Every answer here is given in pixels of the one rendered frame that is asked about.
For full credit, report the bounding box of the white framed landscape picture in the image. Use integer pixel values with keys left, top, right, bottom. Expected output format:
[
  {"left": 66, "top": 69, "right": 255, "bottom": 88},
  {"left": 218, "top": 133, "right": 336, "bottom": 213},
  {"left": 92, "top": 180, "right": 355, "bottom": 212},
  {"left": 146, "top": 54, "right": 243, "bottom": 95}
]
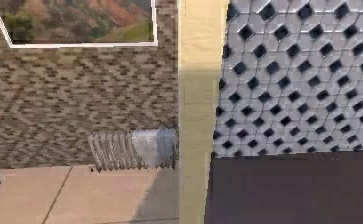
[{"left": 0, "top": 0, "right": 159, "bottom": 50}]

